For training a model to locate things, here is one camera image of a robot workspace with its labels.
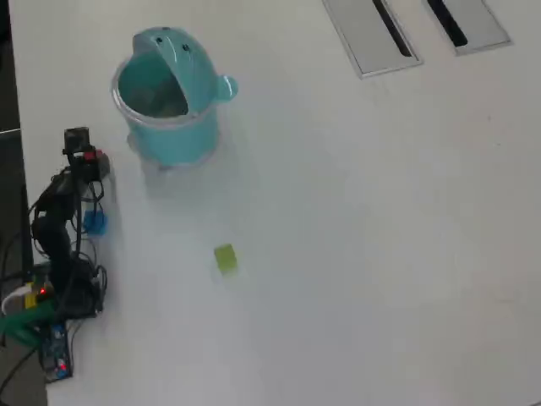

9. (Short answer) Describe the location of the blue lego block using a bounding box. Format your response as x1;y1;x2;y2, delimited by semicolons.
82;209;109;238

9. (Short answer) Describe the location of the silver table cable hatch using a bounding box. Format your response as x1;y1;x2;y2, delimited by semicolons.
321;0;424;80
420;0;515;57

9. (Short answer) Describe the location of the black power cable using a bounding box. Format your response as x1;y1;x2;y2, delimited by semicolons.
0;344;41;392

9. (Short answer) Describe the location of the blue circuit board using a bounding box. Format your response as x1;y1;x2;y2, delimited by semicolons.
38;323;74;382

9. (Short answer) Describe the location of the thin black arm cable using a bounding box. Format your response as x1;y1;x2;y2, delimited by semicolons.
72;175;107;293

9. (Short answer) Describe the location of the white cable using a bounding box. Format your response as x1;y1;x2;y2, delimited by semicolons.
1;285;34;315

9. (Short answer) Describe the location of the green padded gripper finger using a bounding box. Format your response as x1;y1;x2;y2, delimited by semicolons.
95;152;112;181

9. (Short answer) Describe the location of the green lego block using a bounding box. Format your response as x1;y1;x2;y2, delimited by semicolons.
213;243;240;275

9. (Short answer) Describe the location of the teal whale shaped bin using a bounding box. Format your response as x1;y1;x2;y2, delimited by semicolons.
110;25;240;173

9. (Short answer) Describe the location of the green table clamp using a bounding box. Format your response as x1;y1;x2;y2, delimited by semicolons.
0;304;56;346

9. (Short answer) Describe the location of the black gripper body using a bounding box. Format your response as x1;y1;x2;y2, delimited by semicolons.
67;151;102;184

